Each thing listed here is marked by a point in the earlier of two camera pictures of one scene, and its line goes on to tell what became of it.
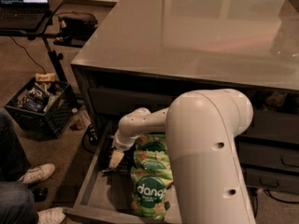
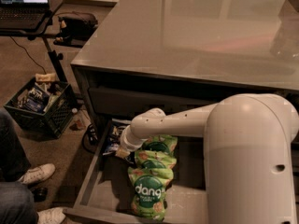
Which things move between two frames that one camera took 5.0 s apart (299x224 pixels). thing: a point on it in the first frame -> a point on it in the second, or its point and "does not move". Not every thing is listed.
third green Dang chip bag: [151, 142] does not move
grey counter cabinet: [160, 43] does not move
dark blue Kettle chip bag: [125, 165] -> [113, 141]
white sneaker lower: [51, 216] does not move
